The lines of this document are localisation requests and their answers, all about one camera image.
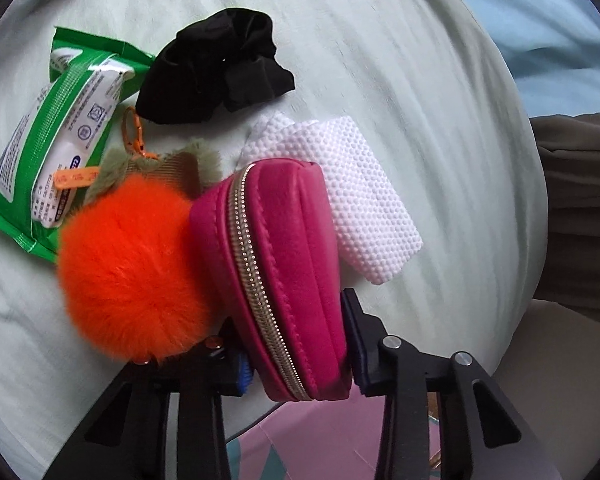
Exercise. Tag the black cloth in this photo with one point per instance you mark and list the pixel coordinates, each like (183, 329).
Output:
(205, 75)

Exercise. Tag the pink patterned cloth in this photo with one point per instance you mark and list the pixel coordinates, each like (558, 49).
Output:
(320, 440)

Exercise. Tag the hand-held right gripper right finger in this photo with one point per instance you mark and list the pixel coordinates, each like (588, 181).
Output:
(354, 330)

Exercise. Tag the light blue cloth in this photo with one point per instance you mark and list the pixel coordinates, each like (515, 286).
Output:
(540, 35)

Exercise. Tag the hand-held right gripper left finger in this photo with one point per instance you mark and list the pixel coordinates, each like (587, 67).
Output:
(243, 373)

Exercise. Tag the brown cloth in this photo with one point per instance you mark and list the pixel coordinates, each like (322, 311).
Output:
(580, 210)

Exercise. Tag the green wet wipes pack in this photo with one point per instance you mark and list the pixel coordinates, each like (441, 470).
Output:
(55, 125)

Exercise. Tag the pink zipper pouch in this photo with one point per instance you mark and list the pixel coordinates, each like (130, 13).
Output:
(290, 280)

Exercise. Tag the pale green bed sheet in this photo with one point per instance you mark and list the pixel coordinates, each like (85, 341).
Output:
(380, 50)

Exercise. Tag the white textured cloth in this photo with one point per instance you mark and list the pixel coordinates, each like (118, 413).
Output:
(360, 185)

